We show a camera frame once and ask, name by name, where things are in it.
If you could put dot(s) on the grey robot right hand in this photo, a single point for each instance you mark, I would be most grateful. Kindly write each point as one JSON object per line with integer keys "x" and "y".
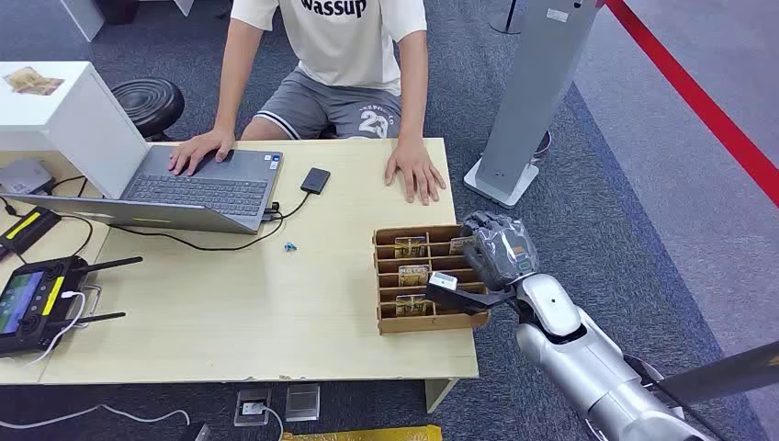
{"x": 502, "y": 249}

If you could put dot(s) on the person's left hand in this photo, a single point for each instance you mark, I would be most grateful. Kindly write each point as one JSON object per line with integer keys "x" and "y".
{"x": 414, "y": 170}

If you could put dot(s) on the person's right hand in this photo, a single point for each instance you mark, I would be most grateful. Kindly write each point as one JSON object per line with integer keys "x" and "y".
{"x": 204, "y": 149}

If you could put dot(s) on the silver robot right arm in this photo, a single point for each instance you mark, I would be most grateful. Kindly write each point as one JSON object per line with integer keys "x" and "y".
{"x": 584, "y": 359}

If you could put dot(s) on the gold hotel card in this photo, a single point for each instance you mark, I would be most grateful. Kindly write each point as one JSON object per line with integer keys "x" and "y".
{"x": 410, "y": 247}
{"x": 412, "y": 305}
{"x": 414, "y": 275}
{"x": 459, "y": 245}

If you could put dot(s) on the wooden card holder box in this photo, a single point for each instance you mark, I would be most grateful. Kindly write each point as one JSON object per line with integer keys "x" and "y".
{"x": 420, "y": 322}

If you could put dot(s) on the person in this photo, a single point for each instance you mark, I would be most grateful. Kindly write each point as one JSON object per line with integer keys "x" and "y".
{"x": 347, "y": 48}

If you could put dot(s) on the grey laptop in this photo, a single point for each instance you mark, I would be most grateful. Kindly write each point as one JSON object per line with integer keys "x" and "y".
{"x": 201, "y": 195}

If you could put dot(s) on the black round stool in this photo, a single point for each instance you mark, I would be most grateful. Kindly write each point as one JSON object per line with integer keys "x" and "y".
{"x": 148, "y": 105}

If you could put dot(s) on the black external drive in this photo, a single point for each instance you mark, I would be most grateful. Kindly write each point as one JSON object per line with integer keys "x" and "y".
{"x": 315, "y": 181}

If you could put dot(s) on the small blue object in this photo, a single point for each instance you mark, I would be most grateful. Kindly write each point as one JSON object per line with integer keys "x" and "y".
{"x": 290, "y": 246}

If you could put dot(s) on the white box stand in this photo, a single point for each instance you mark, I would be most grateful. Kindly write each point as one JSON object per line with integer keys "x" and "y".
{"x": 73, "y": 122}

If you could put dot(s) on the grey kiosk stand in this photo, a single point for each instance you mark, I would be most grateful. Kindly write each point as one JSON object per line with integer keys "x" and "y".
{"x": 535, "y": 91}

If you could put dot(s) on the white desk leg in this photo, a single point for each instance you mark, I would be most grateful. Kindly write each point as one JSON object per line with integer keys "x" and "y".
{"x": 439, "y": 394}

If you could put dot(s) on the black stanchion base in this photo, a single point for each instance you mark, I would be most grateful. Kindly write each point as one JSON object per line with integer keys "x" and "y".
{"x": 505, "y": 21}

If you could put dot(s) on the white furniture panel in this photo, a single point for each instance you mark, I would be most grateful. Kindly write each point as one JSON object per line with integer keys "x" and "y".
{"x": 82, "y": 17}

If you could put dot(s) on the grey flat device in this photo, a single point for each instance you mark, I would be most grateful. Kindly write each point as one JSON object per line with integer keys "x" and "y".
{"x": 23, "y": 176}

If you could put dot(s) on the printed sticker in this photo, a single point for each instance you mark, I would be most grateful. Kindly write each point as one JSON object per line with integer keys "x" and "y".
{"x": 33, "y": 81}

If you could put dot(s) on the black device with yellow stripe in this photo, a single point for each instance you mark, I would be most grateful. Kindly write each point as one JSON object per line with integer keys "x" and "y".
{"x": 27, "y": 228}

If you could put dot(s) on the black remote controller with screen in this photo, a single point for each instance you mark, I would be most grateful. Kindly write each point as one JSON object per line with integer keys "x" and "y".
{"x": 36, "y": 304}

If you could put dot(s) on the yellow object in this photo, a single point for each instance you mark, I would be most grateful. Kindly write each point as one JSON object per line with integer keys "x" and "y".
{"x": 365, "y": 434}

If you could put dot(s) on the red barrier belt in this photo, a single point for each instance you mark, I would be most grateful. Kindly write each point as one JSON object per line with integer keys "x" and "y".
{"x": 700, "y": 103}

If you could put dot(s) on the metal floor plate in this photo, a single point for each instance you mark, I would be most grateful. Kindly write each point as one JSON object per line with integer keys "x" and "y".
{"x": 302, "y": 402}

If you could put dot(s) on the dark grey bar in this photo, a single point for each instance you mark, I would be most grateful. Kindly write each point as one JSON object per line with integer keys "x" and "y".
{"x": 724, "y": 371}

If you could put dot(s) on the floor socket with plug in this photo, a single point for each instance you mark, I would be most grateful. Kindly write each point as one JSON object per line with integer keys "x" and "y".
{"x": 252, "y": 406}

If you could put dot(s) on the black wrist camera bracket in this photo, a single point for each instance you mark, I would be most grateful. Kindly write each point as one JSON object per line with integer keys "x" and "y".
{"x": 468, "y": 299}

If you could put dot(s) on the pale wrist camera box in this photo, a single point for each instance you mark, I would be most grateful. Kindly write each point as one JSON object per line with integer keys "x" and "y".
{"x": 443, "y": 281}

